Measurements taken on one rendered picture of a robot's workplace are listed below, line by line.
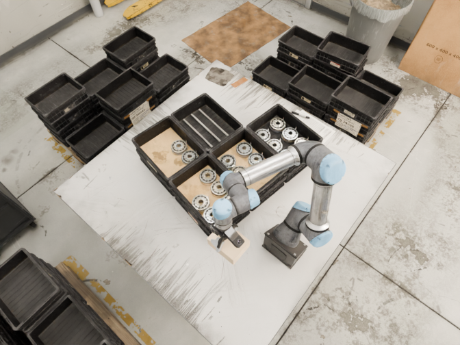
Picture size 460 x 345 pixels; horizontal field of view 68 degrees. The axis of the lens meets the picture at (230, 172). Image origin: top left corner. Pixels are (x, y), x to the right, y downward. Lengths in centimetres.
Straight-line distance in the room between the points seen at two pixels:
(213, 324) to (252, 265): 37
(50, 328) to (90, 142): 149
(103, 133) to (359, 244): 233
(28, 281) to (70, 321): 36
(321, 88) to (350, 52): 46
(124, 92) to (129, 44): 63
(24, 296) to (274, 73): 271
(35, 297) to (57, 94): 170
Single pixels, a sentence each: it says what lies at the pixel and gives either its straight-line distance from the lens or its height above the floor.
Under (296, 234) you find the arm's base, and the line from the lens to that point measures 186.
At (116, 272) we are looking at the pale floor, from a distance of 287.
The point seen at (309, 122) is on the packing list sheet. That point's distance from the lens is 255.
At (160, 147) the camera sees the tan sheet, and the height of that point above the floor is 83.
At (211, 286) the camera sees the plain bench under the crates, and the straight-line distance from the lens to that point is 198.
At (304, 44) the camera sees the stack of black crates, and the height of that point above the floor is 38.
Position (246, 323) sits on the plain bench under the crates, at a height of 70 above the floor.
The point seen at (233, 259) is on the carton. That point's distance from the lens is 158.
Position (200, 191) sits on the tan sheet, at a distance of 205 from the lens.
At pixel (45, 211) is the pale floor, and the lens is 332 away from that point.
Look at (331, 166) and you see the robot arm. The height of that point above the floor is 145.
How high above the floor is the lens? 263
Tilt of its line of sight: 59 degrees down
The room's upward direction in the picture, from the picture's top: 2 degrees counter-clockwise
